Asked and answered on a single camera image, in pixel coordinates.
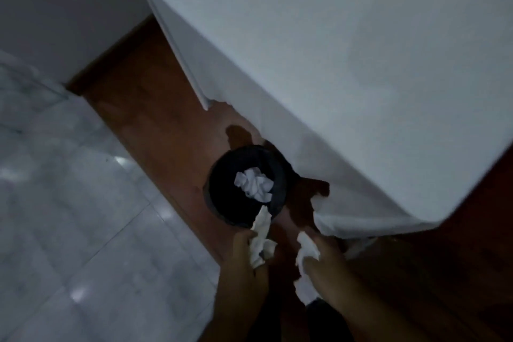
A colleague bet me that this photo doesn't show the person's right hand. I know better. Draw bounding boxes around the person's right hand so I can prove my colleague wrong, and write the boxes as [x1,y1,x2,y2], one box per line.
[301,229,356,303]

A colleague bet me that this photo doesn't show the person's left hand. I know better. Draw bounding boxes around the person's left hand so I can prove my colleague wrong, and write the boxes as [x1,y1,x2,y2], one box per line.
[222,228,269,307]

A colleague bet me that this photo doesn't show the white napkin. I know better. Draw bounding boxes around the white napkin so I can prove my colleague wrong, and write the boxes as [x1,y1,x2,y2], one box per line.
[249,205,278,269]
[293,231,322,307]
[234,167,276,203]

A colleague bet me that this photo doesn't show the black waste bin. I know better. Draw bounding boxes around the black waste bin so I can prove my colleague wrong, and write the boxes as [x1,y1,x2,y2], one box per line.
[202,144,300,230]

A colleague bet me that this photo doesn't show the person's right forearm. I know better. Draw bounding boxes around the person's right forearm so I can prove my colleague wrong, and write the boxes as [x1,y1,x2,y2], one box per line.
[330,285,428,342]

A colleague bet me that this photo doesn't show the person's dark trousers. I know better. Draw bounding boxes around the person's dark trousers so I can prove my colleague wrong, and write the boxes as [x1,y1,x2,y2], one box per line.
[306,298,355,342]

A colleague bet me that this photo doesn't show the white tablecloth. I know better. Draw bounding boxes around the white tablecloth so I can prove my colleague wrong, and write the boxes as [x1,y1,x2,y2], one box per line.
[139,0,513,239]

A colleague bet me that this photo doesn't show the cloth covered table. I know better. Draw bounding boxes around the cloth covered table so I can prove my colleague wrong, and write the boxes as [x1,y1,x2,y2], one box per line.
[139,0,513,239]

